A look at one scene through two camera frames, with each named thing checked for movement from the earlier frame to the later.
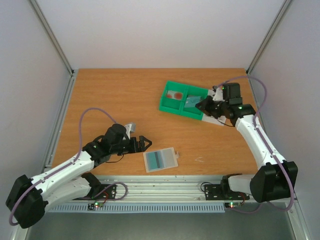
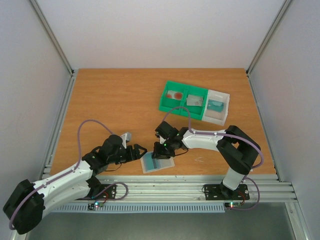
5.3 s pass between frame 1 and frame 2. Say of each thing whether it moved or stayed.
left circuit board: stayed
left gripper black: moved
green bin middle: stayed
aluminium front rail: stayed
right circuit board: stayed
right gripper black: moved
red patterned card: stayed
